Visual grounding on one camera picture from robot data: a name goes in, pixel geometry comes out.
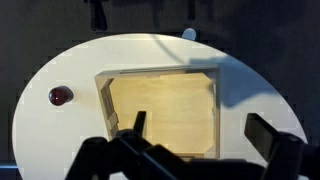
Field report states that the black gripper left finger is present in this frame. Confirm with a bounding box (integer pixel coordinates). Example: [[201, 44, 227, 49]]
[[64, 110, 201, 180]]

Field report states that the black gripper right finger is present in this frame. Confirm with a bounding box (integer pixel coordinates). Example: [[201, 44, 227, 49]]
[[244, 113, 320, 180]]

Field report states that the dark red plum plush toy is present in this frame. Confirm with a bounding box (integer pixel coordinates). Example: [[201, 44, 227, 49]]
[[48, 85, 74, 108]]

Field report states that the shallow wooden tray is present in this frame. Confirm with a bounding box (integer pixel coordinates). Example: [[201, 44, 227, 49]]
[[94, 64, 221, 161]]

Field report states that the white table base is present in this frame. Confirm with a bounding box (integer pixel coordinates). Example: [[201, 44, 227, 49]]
[[181, 27, 198, 41]]

